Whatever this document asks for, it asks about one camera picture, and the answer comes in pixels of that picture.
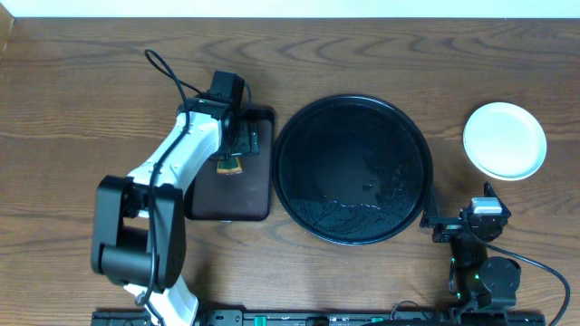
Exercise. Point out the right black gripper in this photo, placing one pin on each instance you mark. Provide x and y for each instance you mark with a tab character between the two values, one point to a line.
449	226

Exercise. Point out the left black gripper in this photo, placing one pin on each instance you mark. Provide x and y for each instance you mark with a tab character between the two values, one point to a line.
247	139

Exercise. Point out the green and orange sponge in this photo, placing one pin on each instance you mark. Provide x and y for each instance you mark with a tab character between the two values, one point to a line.
229	166

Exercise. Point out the pale green plate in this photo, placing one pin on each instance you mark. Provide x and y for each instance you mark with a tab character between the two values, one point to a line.
504	141

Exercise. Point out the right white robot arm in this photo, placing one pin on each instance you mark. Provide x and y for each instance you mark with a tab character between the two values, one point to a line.
485	285

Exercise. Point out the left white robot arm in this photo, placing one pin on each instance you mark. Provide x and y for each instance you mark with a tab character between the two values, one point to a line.
139	232

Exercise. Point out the black rectangular water tray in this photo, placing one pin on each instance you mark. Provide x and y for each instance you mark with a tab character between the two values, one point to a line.
244	196

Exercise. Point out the black round tray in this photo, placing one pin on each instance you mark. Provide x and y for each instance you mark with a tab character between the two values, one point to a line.
352	169

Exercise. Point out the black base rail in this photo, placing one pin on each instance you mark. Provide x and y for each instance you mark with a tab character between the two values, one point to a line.
239	318

